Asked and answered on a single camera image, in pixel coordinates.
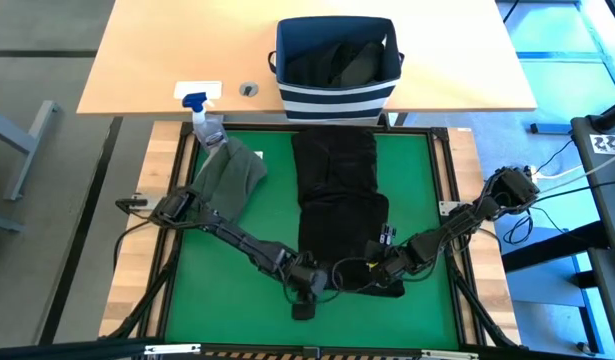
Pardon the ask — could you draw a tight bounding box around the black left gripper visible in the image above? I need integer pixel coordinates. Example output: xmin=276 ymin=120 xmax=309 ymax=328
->
xmin=280 ymin=251 xmax=331 ymax=322

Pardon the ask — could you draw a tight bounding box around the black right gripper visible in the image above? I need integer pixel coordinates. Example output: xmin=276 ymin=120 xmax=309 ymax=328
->
xmin=365 ymin=223 xmax=414 ymax=282

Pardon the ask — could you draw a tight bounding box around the black garment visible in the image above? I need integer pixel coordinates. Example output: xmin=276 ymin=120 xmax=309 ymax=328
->
xmin=285 ymin=40 xmax=387 ymax=90
xmin=290 ymin=125 xmax=407 ymax=299

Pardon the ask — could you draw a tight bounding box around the dark green garment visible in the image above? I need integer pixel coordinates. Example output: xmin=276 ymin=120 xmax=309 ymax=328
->
xmin=188 ymin=137 xmax=269 ymax=225

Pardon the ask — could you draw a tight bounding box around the navy white striped laundry bin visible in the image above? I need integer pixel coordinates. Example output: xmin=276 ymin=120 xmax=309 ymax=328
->
xmin=267 ymin=16 xmax=406 ymax=124

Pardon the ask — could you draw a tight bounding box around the wooden workbench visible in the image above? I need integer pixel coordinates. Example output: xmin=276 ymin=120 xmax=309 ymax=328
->
xmin=99 ymin=119 xmax=523 ymax=351

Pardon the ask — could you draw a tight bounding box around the clear spray bottle blue trigger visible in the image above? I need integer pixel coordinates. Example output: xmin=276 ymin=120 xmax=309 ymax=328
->
xmin=181 ymin=92 xmax=230 ymax=156

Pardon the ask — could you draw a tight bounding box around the grey side desk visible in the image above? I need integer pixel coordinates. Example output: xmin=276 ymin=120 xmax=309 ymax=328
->
xmin=571 ymin=97 xmax=615 ymax=360

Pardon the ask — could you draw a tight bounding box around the white paper with markers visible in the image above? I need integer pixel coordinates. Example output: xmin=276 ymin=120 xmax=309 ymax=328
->
xmin=589 ymin=133 xmax=615 ymax=156

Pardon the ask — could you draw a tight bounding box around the white rectangular desk grommet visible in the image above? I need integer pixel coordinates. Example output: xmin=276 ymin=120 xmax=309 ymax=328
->
xmin=174 ymin=80 xmax=223 ymax=100

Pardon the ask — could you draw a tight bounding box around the light wooden desk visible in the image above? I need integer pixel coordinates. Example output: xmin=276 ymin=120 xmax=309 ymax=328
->
xmin=76 ymin=0 xmax=538 ymax=116

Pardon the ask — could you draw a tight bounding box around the grey metal desk leg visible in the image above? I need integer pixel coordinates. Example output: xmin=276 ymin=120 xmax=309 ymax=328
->
xmin=0 ymin=99 xmax=61 ymax=201

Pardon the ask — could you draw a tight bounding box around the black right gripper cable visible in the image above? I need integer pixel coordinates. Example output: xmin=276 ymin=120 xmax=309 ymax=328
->
xmin=330 ymin=255 xmax=441 ymax=297

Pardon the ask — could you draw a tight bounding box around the black aluminium table frame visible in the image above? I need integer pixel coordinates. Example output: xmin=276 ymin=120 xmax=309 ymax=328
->
xmin=99 ymin=119 xmax=523 ymax=360

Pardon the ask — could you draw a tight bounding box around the coiled black floor cable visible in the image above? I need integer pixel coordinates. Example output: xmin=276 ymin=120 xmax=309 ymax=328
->
xmin=501 ymin=209 xmax=536 ymax=246

